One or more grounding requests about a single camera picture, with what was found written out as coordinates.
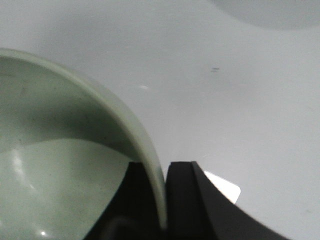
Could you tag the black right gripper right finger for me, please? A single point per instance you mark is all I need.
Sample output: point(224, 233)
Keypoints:
point(197, 210)

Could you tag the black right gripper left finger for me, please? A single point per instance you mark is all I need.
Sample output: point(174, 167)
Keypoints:
point(132, 212)

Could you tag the green bowl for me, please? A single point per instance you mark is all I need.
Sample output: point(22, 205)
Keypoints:
point(65, 146)

